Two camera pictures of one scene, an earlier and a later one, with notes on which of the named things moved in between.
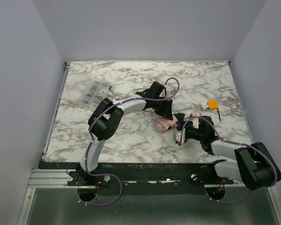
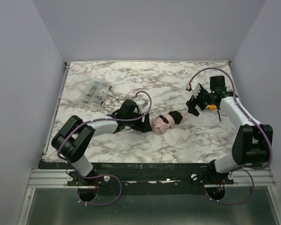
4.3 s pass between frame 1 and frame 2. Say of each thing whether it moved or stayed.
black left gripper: moved
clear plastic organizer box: stayed
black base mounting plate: stayed
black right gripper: moved
